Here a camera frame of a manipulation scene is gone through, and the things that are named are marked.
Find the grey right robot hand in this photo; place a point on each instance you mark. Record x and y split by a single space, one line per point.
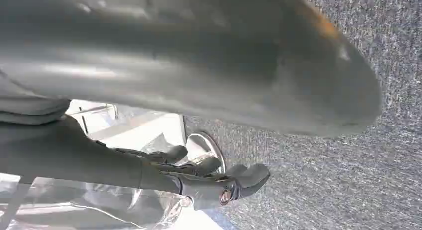
204 57

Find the round silver metal disc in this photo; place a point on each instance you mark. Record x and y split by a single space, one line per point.
201 146

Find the ribbed grey right arm sleeve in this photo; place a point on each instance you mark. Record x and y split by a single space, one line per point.
29 109

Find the clear plastic bag parcel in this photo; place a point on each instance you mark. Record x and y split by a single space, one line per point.
99 208

